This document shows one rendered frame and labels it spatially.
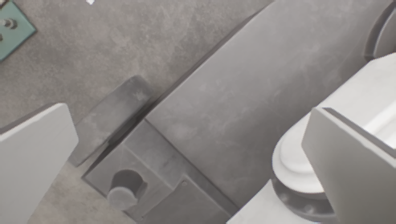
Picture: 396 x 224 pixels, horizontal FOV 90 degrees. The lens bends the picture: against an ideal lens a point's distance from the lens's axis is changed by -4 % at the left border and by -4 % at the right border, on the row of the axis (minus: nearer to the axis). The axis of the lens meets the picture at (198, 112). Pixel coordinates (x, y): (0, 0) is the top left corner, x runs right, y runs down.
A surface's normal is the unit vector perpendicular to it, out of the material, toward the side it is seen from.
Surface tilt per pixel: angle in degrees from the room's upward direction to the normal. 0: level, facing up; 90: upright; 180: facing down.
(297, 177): 90
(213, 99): 0
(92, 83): 0
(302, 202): 90
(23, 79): 0
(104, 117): 24
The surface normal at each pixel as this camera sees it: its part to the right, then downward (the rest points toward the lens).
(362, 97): -0.67, -0.71
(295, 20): 0.06, 0.26
